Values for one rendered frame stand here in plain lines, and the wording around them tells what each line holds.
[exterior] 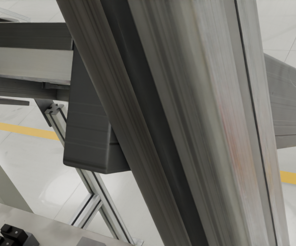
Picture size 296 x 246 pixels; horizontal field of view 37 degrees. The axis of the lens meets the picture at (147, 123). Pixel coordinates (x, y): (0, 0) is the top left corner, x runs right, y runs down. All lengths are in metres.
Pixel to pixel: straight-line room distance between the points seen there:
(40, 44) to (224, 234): 0.09
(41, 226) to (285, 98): 0.68
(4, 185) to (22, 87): 0.45
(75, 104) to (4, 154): 2.12
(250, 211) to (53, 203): 1.74
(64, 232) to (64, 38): 0.75
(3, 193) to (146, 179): 1.26
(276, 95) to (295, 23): 2.18
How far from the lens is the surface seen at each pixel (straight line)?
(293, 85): 0.36
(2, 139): 2.38
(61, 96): 1.11
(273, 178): 0.18
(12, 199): 1.44
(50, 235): 0.90
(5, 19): 0.52
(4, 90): 1.01
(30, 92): 1.06
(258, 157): 0.16
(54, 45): 0.16
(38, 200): 1.94
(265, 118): 0.16
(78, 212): 1.34
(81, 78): 0.15
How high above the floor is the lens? 1.26
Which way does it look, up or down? 38 degrees down
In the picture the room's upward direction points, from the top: 20 degrees counter-clockwise
